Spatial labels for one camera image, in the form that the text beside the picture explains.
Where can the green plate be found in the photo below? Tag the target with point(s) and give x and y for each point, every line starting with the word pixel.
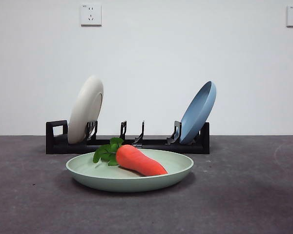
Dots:
pixel 127 182

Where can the orange carrot with green leaves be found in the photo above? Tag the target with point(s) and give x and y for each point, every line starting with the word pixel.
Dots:
pixel 138 161

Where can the cream white plate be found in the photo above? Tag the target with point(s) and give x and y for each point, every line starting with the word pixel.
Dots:
pixel 84 109

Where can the blue plate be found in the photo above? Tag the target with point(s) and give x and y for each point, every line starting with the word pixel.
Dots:
pixel 195 117

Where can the black plate rack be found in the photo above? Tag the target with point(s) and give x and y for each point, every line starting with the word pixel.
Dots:
pixel 63 146

